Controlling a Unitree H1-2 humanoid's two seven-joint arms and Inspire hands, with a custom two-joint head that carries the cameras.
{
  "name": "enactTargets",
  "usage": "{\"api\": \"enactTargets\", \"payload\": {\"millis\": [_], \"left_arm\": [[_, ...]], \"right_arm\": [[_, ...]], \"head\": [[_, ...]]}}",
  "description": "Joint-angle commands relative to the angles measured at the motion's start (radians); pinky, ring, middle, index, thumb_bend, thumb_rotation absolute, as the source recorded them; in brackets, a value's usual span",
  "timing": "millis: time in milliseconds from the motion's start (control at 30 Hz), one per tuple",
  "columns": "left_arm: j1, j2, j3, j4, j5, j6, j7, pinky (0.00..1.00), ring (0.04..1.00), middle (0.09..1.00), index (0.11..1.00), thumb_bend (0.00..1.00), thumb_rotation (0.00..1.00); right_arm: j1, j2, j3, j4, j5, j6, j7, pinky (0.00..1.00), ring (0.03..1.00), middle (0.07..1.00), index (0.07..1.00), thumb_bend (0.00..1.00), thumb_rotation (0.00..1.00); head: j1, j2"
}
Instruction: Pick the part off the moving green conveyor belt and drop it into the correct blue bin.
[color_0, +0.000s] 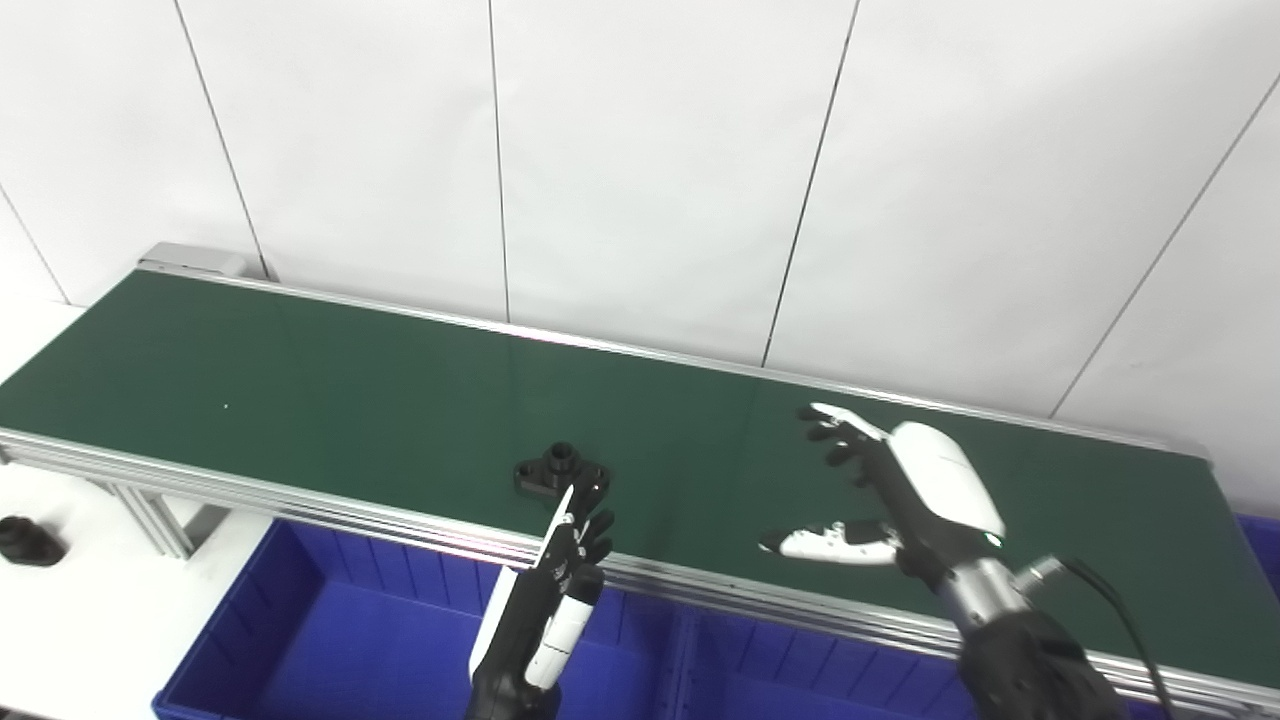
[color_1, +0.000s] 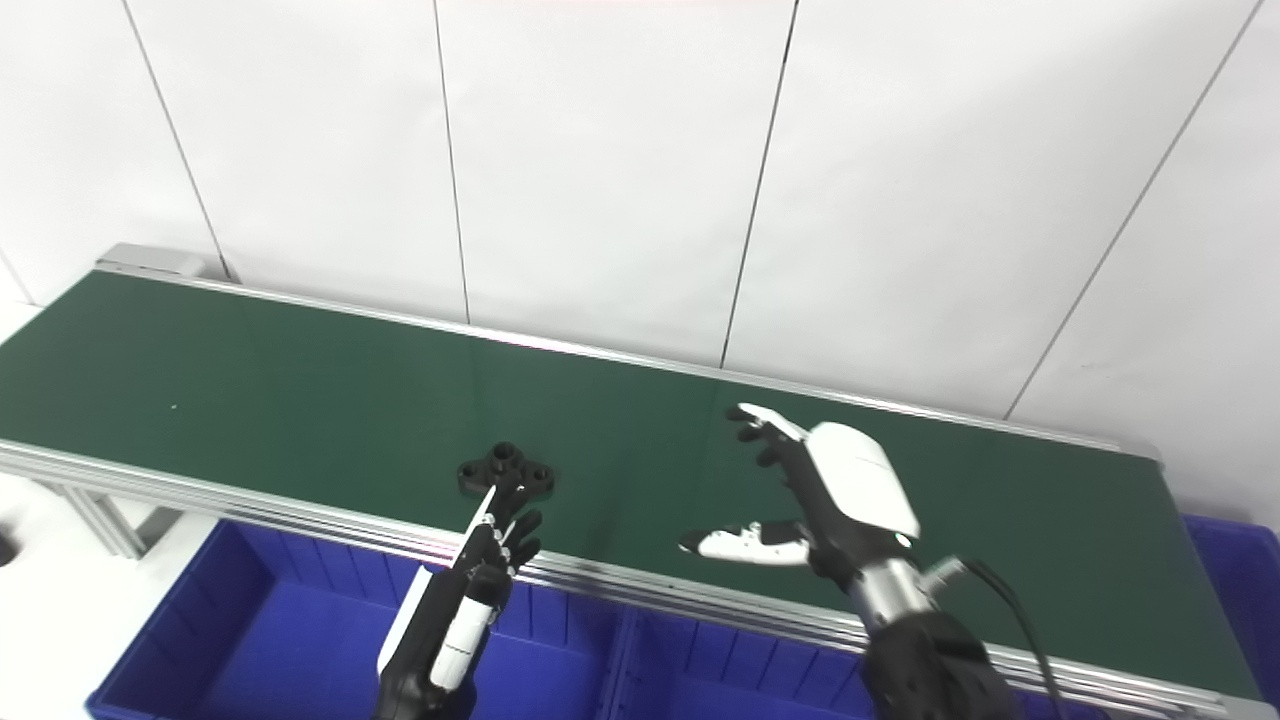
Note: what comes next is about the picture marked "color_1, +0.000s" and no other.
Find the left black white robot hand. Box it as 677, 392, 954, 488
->
375, 468, 546, 720

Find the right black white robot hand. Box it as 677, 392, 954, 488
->
680, 403, 921, 593

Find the black flanged mechanical part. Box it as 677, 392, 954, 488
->
458, 442, 556, 501

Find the blue plastic bin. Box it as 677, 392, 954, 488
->
1185, 515, 1280, 720
610, 610, 1101, 720
85, 518, 631, 720

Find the green conveyor belt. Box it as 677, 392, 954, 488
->
0, 243, 1280, 720
0, 270, 1261, 701

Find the aluminium conveyor support leg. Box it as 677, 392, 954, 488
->
50, 485, 181, 559

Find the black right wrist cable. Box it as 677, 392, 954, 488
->
925, 558, 1053, 701

